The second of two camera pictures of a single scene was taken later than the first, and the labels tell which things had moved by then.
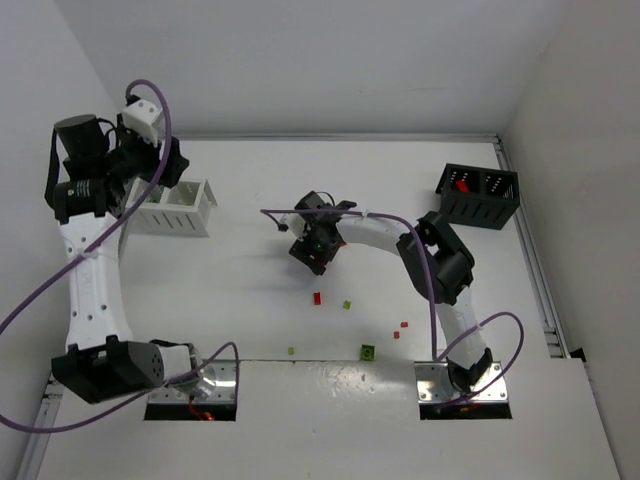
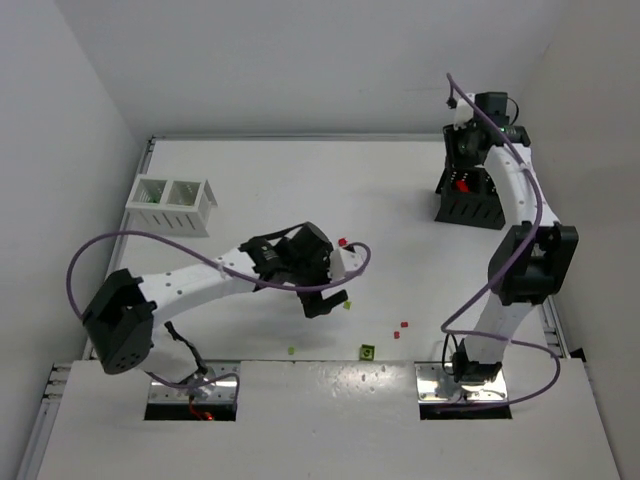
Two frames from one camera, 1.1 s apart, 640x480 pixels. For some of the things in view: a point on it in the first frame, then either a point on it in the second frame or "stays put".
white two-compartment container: (182, 210) stays put
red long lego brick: (462, 186) stays put
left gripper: (170, 163) → (317, 303)
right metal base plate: (434, 384) stays put
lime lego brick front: (367, 352) stays put
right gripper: (310, 255) → (467, 167)
